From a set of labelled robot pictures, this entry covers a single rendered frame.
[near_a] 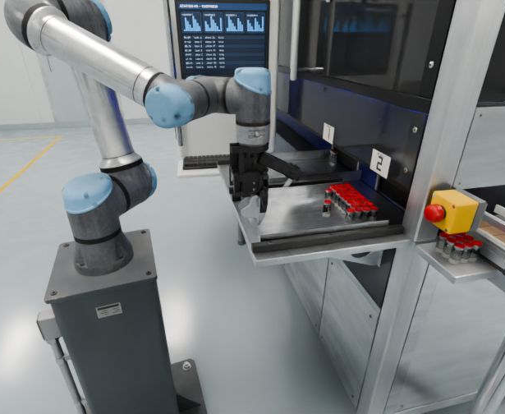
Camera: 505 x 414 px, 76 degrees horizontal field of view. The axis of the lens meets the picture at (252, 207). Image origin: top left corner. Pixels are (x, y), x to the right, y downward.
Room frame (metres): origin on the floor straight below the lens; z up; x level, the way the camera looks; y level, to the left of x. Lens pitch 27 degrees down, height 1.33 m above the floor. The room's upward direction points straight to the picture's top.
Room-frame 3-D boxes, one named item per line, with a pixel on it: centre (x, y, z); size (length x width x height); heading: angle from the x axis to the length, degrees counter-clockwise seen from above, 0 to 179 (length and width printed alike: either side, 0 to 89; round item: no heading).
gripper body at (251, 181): (0.71, 0.01, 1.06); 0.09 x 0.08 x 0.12; 103
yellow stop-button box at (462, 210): (0.63, -0.44, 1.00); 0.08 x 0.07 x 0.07; 103
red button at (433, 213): (0.62, -0.40, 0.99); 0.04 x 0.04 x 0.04; 13
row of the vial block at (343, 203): (0.84, -0.27, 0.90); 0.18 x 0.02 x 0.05; 12
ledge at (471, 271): (0.62, -0.48, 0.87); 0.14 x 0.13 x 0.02; 103
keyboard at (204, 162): (1.48, 0.13, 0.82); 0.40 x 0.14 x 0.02; 99
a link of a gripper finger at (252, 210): (0.70, 0.00, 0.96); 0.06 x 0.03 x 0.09; 103
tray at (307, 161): (1.18, -0.20, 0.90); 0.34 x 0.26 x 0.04; 103
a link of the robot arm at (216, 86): (0.74, 0.10, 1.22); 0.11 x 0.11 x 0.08; 68
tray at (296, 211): (0.82, -0.16, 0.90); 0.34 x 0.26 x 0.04; 102
